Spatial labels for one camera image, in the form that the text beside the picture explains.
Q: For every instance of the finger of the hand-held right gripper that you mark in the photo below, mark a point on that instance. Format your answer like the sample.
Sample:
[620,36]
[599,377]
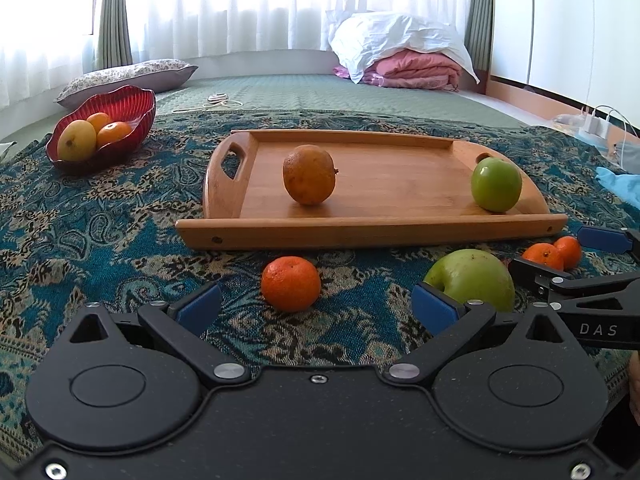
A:
[600,239]
[540,277]

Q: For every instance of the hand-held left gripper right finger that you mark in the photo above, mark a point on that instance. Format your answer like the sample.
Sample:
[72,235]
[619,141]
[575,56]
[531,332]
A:
[432,310]

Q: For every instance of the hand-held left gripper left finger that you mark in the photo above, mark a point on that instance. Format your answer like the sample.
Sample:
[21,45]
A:
[200,307]

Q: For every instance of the small mandarin orange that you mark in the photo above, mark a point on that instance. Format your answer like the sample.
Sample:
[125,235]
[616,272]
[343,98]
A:
[570,251]
[542,256]

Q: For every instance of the pale green apple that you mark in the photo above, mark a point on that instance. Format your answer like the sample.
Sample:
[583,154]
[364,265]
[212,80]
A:
[475,275]

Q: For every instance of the large mandarin orange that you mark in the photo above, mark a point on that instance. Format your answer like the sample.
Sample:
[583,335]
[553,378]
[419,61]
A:
[290,284]

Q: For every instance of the wooden serving tray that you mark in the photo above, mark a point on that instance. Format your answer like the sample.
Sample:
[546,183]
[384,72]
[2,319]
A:
[400,180]

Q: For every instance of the brownish orange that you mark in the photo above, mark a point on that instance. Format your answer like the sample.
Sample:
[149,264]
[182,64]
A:
[308,175]

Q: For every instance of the light blue cloth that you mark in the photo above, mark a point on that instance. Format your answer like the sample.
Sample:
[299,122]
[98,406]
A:
[617,185]

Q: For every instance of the bright green apple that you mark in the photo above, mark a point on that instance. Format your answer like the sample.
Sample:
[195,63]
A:
[496,185]

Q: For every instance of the white charger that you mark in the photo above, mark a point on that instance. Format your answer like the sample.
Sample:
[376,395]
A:
[595,124]

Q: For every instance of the teal paisley blanket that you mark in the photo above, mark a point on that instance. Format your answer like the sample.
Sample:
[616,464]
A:
[100,240]

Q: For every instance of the yellow mango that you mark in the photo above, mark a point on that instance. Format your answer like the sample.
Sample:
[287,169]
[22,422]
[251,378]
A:
[76,141]

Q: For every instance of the red glass bowl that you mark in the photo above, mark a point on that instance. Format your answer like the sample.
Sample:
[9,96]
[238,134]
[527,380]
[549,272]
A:
[135,110]

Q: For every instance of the white wardrobe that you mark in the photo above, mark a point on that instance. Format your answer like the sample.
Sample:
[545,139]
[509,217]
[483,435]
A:
[565,25]

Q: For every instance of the green quilted bed cover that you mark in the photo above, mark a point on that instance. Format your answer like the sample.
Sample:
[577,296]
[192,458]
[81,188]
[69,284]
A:
[300,92]

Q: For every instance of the pink folded blanket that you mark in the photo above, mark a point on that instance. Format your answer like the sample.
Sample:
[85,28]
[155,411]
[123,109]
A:
[415,70]

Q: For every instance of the floral pillow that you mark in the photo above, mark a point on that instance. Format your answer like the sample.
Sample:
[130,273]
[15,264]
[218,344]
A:
[125,75]

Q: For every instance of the green curtain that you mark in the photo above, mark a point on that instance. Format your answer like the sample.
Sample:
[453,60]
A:
[480,15]
[114,15]

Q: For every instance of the white pillow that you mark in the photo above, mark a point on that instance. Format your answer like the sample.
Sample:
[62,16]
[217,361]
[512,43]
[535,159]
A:
[400,35]

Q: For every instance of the white sheer curtain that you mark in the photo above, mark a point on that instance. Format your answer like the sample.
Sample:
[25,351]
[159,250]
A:
[225,10]

